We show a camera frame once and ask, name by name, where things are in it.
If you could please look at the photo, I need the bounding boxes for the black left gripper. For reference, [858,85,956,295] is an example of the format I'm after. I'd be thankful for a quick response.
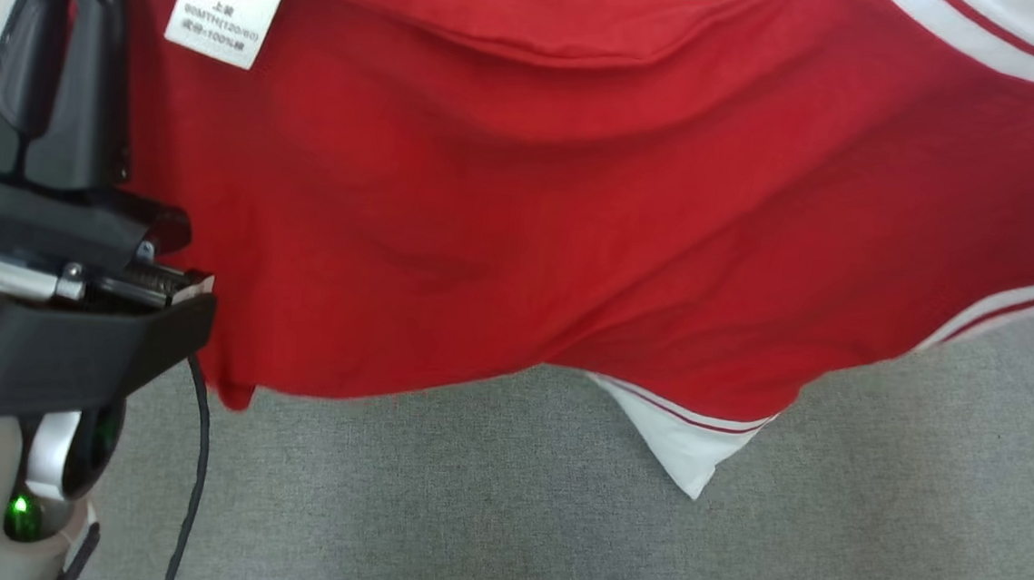
[0,0,238,434]

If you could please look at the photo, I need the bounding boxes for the red shirt with white trim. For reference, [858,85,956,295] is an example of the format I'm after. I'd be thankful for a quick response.
[19,0,1034,525]

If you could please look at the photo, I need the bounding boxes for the grey fabric sofa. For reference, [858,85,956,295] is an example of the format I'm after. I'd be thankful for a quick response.
[74,206,1034,580]

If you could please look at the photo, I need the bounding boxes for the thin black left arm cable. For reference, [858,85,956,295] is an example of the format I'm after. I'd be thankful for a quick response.
[160,352,218,580]

